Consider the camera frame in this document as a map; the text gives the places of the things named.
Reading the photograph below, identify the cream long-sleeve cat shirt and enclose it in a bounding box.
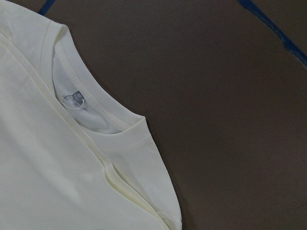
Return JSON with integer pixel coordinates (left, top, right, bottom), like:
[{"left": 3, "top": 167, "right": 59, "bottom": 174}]
[{"left": 0, "top": 0, "right": 182, "bottom": 230}]

